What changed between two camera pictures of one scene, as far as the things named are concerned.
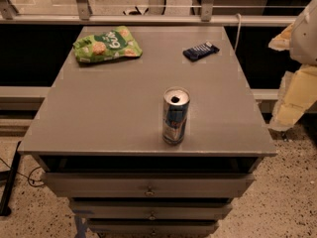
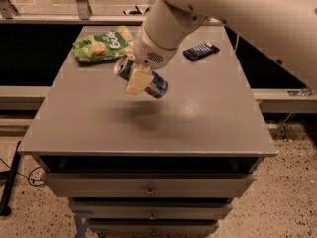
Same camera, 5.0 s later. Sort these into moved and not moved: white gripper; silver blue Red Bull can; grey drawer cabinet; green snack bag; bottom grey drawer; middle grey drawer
Moved: silver blue Red Bull can; white gripper
Not moved: grey drawer cabinet; middle grey drawer; bottom grey drawer; green snack bag
